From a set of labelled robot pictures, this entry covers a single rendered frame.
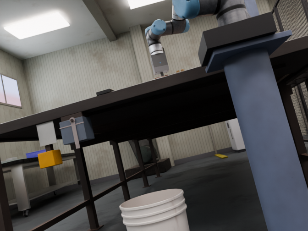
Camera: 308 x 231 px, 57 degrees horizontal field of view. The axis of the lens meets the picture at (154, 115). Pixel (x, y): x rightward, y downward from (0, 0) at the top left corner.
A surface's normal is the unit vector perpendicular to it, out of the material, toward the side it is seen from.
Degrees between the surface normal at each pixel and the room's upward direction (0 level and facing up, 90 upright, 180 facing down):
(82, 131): 90
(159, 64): 90
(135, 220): 93
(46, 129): 90
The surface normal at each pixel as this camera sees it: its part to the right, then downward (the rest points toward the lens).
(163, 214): 0.29, -0.12
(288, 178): 0.00, -0.11
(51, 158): -0.21, -0.06
